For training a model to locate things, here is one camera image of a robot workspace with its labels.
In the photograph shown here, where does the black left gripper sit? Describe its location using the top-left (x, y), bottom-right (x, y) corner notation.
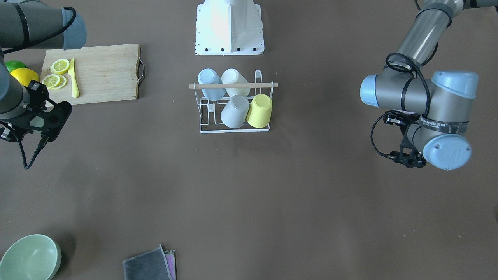
top-left (384, 111), bottom-right (426, 168)

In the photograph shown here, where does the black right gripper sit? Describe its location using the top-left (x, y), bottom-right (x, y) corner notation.
top-left (1, 81), bottom-right (72, 142)

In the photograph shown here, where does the green cup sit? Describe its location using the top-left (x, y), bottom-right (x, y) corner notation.
top-left (30, 116), bottom-right (45, 129)

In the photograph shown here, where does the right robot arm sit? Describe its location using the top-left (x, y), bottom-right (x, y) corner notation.
top-left (0, 0), bottom-right (87, 142)

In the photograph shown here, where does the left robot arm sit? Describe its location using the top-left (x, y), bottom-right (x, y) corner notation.
top-left (360, 0), bottom-right (497, 170)

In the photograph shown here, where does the yellow cup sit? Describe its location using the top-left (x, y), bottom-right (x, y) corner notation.
top-left (247, 94), bottom-right (272, 129)

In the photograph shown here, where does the light blue cup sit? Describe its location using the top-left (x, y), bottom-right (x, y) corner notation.
top-left (197, 68), bottom-right (226, 101)

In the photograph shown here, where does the grey cup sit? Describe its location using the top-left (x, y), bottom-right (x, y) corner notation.
top-left (221, 95), bottom-right (249, 129)

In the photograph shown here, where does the cream cup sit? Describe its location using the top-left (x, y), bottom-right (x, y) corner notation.
top-left (221, 68), bottom-right (250, 97)

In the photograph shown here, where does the lemon slice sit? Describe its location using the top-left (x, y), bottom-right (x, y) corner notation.
top-left (50, 59), bottom-right (70, 75)
top-left (41, 74), bottom-right (61, 89)
top-left (51, 75), bottom-right (67, 90)

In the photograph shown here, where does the yellow plastic knife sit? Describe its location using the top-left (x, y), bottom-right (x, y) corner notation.
top-left (68, 58), bottom-right (80, 98)

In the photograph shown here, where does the yellow lemon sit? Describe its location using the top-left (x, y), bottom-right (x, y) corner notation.
top-left (10, 68), bottom-right (40, 87)

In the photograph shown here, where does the green lime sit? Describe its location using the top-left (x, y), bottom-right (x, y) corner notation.
top-left (5, 60), bottom-right (27, 73)

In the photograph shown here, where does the green bowl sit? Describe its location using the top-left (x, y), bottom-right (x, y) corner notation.
top-left (0, 234), bottom-right (62, 280)

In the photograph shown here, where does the grey folded cloth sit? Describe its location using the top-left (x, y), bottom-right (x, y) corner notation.
top-left (123, 245), bottom-right (170, 280)

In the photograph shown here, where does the pink cloth under grey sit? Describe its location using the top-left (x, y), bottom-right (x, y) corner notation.
top-left (164, 250), bottom-right (177, 280)

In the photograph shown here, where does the white wire cup rack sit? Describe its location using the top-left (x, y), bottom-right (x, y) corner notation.
top-left (189, 68), bottom-right (279, 134)

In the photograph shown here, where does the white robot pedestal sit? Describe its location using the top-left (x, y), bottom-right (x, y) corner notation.
top-left (195, 0), bottom-right (265, 56)

